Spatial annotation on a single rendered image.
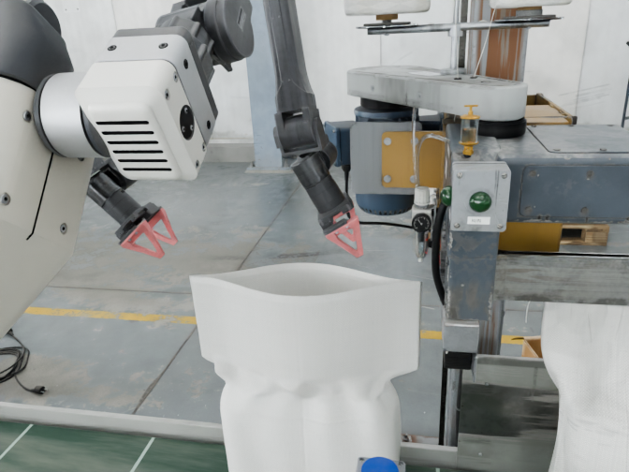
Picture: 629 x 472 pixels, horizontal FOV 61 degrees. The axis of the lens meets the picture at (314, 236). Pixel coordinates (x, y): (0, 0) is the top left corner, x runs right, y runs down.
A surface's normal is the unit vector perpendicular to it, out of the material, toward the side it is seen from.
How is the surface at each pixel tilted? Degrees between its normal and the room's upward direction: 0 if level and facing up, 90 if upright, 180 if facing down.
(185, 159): 116
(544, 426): 90
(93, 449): 0
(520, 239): 90
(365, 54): 90
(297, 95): 78
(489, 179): 90
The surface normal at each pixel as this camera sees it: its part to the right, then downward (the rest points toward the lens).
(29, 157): 0.98, 0.03
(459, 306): -0.18, 0.38
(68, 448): -0.05, -0.92
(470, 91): -0.88, 0.22
